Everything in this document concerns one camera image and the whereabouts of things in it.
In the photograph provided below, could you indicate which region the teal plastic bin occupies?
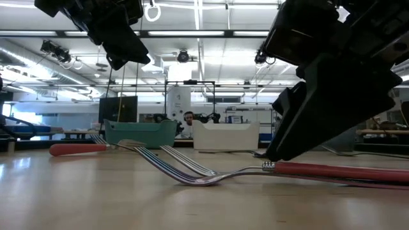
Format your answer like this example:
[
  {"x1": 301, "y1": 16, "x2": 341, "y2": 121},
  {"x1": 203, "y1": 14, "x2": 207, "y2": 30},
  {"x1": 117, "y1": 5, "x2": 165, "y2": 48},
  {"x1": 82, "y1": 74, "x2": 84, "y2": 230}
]
[{"x1": 104, "y1": 119, "x2": 178, "y2": 150}]

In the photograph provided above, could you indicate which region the round black ceiling camera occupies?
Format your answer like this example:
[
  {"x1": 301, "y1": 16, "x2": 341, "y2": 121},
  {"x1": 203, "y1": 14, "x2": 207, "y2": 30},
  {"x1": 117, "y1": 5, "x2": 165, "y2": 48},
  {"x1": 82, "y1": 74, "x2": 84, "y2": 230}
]
[{"x1": 177, "y1": 49, "x2": 190, "y2": 64}]

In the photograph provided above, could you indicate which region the white hanging ring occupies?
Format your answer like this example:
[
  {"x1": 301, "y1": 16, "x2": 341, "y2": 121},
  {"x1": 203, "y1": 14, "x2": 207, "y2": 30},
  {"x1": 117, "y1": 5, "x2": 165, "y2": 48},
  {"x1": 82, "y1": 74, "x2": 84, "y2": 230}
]
[{"x1": 144, "y1": 2, "x2": 162, "y2": 23}]

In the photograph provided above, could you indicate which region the silver ventilation duct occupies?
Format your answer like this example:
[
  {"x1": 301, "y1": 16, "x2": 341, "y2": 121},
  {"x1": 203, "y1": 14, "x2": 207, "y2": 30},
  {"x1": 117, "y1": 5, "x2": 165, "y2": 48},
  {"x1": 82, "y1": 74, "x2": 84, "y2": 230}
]
[{"x1": 0, "y1": 38, "x2": 109, "y2": 96}]

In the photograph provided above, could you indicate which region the iridescent blue fork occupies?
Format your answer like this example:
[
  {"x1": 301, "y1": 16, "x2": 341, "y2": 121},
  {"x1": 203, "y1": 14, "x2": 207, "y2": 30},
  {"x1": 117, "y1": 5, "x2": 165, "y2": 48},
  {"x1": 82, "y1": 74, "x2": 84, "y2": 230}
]
[{"x1": 133, "y1": 146, "x2": 409, "y2": 192}]

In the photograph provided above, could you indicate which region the white plastic bin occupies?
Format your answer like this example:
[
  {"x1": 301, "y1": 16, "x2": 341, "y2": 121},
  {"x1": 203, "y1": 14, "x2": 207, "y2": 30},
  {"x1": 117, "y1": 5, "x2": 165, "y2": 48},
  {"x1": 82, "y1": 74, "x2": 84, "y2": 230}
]
[{"x1": 192, "y1": 119, "x2": 260, "y2": 151}]

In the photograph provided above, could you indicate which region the red-handled silver fork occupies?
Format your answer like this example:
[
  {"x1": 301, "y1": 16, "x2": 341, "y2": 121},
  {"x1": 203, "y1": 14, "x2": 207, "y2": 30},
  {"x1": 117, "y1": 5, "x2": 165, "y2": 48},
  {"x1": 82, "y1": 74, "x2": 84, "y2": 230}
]
[
  {"x1": 158, "y1": 145, "x2": 409, "y2": 185},
  {"x1": 49, "y1": 139, "x2": 148, "y2": 158}
]

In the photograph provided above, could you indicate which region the black ceiling-mounted device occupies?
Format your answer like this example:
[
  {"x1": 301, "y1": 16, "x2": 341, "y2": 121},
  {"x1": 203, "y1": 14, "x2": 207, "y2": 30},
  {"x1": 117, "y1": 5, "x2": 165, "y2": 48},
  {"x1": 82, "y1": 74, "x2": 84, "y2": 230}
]
[{"x1": 40, "y1": 40, "x2": 73, "y2": 64}]

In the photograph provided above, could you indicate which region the wooden background table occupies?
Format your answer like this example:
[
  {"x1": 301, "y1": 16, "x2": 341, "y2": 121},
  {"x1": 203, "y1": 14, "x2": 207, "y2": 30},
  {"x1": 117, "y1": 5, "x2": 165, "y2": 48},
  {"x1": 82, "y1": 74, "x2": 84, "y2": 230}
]
[{"x1": 356, "y1": 128, "x2": 409, "y2": 135}]

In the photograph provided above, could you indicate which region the yellow hanging strap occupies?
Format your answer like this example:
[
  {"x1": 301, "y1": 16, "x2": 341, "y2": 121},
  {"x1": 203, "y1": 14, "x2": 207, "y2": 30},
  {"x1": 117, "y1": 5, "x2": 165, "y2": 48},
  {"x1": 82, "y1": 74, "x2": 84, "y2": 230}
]
[{"x1": 116, "y1": 65, "x2": 126, "y2": 122}]

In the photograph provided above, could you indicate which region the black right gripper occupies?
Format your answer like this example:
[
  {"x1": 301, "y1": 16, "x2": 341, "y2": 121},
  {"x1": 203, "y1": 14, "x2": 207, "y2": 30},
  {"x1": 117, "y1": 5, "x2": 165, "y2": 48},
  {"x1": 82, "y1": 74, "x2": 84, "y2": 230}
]
[{"x1": 265, "y1": 0, "x2": 409, "y2": 162}]

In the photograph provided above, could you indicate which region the dark background workbench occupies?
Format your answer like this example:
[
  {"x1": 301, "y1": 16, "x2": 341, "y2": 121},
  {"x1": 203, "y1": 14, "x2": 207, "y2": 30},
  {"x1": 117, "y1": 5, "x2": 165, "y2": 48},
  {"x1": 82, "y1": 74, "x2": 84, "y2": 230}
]
[{"x1": 0, "y1": 124, "x2": 100, "y2": 141}]

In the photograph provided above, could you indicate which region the black monitor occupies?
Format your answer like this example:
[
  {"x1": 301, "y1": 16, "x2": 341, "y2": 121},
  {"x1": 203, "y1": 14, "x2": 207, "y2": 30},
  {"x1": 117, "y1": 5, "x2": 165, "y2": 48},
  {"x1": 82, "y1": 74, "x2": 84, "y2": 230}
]
[{"x1": 98, "y1": 95, "x2": 139, "y2": 125}]

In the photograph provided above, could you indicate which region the black aluminium table frame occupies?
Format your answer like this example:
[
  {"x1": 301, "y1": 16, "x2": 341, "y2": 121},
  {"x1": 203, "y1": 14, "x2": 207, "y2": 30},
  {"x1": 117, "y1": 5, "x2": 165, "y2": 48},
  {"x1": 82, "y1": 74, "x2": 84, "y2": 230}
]
[{"x1": 0, "y1": 137, "x2": 409, "y2": 153}]

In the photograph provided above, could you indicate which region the person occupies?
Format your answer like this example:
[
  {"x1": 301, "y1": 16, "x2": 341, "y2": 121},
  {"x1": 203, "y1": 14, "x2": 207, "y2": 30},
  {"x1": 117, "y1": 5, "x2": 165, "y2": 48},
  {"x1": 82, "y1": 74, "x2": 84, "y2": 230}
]
[{"x1": 177, "y1": 111, "x2": 196, "y2": 139}]

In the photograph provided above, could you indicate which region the white column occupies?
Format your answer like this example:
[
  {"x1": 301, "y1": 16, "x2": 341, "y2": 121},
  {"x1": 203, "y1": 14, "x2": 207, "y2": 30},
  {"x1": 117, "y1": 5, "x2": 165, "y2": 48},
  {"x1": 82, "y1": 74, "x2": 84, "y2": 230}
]
[{"x1": 167, "y1": 86, "x2": 192, "y2": 124}]

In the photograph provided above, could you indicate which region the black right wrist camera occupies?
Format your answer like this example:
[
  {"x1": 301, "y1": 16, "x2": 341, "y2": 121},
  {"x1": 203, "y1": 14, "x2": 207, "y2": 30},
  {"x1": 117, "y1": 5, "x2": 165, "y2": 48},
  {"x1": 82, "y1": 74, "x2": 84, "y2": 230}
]
[{"x1": 262, "y1": 0, "x2": 341, "y2": 67}]

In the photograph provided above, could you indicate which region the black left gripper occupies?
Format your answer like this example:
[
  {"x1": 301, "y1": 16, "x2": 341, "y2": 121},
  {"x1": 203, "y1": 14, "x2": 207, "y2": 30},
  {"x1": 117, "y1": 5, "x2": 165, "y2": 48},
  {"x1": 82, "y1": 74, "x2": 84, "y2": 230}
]
[{"x1": 34, "y1": 0, "x2": 151, "y2": 71}]

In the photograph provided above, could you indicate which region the black overhead frame beam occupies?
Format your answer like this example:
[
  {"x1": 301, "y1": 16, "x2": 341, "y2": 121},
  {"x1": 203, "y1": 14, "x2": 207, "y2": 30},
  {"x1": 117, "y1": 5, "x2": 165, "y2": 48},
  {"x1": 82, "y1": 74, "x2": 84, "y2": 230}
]
[{"x1": 0, "y1": 29, "x2": 275, "y2": 38}]

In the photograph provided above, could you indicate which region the black ceiling camera with cable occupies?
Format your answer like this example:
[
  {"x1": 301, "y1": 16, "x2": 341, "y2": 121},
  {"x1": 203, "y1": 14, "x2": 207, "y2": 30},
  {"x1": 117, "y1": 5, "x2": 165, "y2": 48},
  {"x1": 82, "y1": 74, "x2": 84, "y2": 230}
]
[{"x1": 254, "y1": 41, "x2": 276, "y2": 65}]

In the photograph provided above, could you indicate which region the black background robot rig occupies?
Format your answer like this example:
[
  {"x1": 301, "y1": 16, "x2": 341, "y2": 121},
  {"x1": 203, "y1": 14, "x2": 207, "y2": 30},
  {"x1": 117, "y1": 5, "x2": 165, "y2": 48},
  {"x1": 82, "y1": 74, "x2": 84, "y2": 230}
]
[{"x1": 164, "y1": 79, "x2": 217, "y2": 124}]

